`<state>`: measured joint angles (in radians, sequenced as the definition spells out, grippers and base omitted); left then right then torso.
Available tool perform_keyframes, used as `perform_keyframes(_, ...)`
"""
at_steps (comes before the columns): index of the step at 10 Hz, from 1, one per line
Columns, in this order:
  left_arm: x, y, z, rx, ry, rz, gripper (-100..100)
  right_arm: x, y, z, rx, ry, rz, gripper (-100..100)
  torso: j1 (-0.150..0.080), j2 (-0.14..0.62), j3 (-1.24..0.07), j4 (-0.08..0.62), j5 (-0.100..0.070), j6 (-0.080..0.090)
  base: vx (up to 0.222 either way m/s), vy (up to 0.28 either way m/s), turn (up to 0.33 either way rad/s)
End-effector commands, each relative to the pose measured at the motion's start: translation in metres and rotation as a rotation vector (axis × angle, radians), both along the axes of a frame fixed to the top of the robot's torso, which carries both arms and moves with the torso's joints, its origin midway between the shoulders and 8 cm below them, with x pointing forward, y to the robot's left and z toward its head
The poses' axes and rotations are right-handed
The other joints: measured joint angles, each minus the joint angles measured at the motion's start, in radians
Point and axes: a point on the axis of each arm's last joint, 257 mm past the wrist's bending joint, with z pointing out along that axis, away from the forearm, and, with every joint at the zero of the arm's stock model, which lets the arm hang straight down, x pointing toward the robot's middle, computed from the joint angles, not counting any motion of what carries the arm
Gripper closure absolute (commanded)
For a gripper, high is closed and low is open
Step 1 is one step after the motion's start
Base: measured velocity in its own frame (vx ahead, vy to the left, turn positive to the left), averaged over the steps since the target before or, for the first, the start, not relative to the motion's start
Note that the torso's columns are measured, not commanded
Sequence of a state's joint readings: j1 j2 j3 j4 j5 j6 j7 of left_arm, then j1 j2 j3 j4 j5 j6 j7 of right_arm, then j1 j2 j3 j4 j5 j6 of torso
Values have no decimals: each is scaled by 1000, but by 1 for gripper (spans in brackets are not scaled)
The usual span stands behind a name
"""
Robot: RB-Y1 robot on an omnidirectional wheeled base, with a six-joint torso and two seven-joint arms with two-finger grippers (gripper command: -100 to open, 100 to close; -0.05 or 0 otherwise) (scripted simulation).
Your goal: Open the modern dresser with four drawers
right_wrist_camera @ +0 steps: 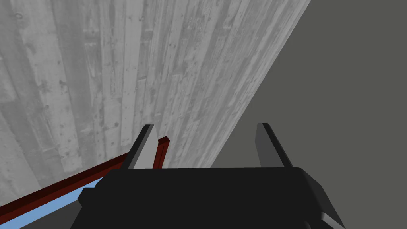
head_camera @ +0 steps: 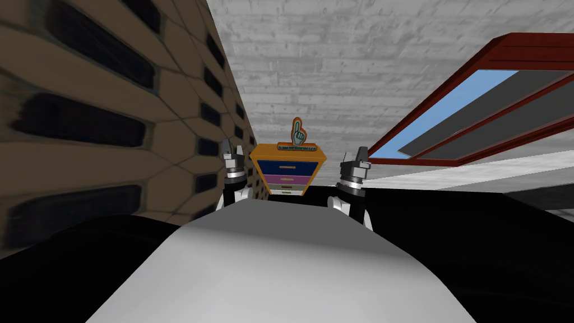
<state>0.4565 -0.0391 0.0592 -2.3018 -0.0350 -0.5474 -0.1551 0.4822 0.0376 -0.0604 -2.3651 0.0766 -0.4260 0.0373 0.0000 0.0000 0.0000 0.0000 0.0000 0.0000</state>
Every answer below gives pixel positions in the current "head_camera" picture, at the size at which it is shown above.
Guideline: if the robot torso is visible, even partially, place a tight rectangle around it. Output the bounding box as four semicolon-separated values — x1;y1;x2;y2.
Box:
85;196;477;323

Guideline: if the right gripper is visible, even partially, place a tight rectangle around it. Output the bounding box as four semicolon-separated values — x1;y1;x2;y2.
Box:
339;146;373;181

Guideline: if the orange dresser with coloured drawers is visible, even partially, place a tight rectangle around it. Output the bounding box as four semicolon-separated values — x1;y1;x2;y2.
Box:
248;117;328;197

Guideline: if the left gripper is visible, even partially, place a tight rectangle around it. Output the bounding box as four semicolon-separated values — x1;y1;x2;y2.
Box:
221;139;246;174

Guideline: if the red framed window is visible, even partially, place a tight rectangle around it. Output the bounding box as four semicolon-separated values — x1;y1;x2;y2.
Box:
367;31;574;168

